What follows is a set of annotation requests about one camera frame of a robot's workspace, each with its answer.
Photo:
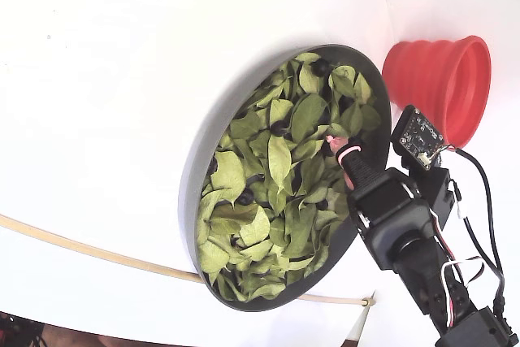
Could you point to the camera circuit board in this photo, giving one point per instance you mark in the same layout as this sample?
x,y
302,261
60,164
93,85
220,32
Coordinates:
x,y
418,135

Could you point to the red collapsible silicone cup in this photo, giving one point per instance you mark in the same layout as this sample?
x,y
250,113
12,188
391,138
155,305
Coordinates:
x,y
418,75

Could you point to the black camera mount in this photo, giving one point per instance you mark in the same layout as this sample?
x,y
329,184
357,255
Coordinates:
x,y
436,192

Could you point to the long wooden dowel stick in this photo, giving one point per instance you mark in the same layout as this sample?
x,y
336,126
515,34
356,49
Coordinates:
x,y
101,253

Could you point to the dark grey round bowl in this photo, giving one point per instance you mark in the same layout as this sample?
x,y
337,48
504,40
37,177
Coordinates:
x,y
187,200

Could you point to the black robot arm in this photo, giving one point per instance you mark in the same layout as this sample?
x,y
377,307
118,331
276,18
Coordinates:
x,y
406,241

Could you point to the pile of green leaves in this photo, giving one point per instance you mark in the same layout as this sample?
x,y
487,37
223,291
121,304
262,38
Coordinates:
x,y
280,160

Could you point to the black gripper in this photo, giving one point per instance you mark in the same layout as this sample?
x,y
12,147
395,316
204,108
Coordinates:
x,y
377,197

